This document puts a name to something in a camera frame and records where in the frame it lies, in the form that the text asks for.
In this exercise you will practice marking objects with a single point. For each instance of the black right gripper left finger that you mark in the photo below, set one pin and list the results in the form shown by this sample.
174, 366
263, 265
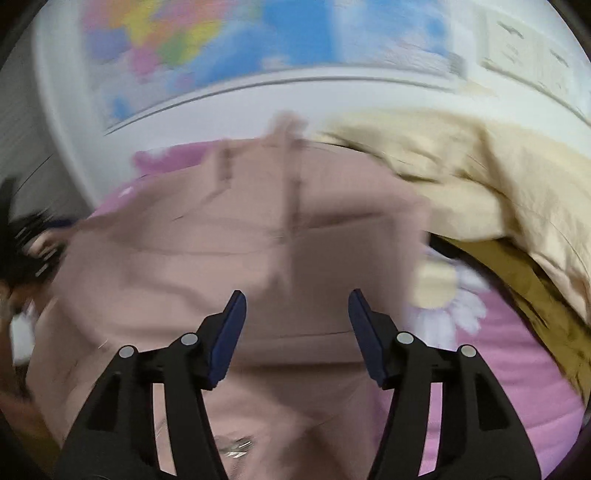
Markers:
145, 417

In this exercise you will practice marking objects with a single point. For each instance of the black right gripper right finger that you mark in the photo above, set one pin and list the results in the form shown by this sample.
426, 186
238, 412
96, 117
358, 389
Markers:
481, 435

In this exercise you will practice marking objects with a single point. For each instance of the beige pink jacket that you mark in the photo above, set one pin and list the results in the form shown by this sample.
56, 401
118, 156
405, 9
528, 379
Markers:
295, 226

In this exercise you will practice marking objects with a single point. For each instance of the person's left hand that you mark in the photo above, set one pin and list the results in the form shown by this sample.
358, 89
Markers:
19, 307

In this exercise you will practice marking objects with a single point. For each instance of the grey door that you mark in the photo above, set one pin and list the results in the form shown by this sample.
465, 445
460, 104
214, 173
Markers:
27, 149

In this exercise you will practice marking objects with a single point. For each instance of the pink floral bed sheet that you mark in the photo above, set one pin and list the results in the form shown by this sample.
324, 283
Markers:
498, 368

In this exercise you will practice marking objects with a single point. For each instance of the mustard yellow garment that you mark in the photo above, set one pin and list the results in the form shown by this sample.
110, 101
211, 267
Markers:
535, 298

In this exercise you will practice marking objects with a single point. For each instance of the pale yellow garment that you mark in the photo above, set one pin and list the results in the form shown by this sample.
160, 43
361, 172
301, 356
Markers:
487, 180

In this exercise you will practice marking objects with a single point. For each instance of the colourful wall map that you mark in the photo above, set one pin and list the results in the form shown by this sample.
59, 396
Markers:
139, 54

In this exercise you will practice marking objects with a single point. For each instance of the white wall socket panel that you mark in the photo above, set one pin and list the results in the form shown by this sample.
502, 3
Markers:
515, 50

